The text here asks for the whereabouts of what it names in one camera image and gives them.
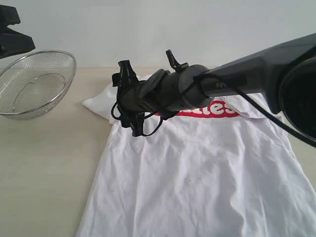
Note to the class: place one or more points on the metal mesh strainer bowl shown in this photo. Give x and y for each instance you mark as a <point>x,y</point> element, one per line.
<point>33,85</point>

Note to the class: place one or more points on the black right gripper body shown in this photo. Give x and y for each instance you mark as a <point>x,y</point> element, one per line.
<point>130,103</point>

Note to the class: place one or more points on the white t-shirt red lettering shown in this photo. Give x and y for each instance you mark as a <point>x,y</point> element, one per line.
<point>224,170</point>

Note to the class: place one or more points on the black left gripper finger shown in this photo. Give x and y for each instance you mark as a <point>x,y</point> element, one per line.
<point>8,16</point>
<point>14,43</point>

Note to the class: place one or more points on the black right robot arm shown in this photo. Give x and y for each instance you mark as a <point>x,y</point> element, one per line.
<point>285,74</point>

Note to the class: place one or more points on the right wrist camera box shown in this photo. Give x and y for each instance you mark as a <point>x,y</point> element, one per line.
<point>126,76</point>

